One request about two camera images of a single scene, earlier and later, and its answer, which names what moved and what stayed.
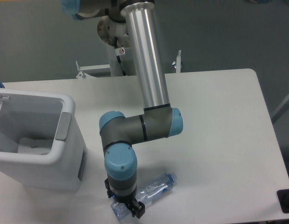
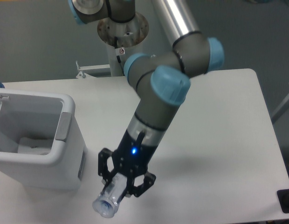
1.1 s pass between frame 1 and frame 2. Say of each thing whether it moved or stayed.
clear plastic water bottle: moved
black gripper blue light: moved
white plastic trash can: stayed
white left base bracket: stayed
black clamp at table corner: stayed
